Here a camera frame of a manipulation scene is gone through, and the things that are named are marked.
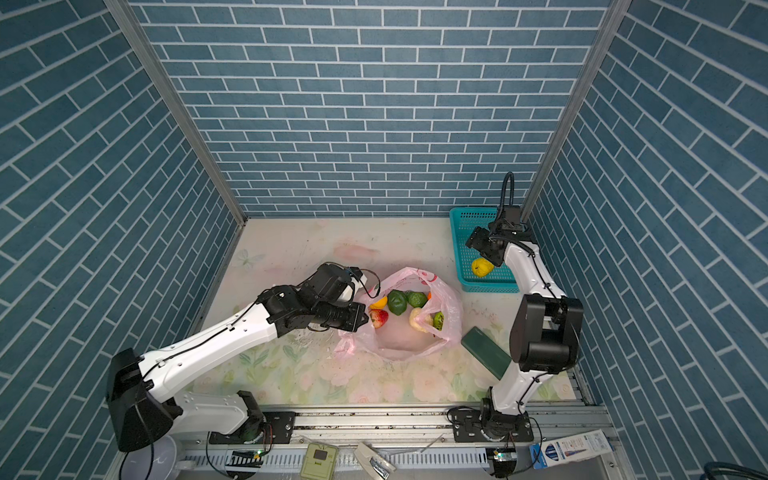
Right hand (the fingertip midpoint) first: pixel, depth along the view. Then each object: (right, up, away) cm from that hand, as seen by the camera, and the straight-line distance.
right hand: (474, 241), depth 92 cm
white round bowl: (-81, -52, -23) cm, 99 cm away
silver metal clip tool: (-29, -52, -24) cm, 64 cm away
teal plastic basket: (+4, +9, +31) cm, 32 cm away
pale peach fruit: (-16, -22, -7) cm, 28 cm away
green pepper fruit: (-24, -19, -1) cm, 31 cm away
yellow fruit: (+4, -9, +7) cm, 12 cm away
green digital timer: (-42, -51, -24) cm, 71 cm away
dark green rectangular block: (+3, -33, -7) cm, 34 cm away
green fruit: (-18, -18, -1) cm, 26 cm away
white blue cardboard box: (+17, -50, -22) cm, 57 cm away
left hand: (-31, -20, -19) cm, 41 cm away
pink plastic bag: (-24, -30, -3) cm, 39 cm away
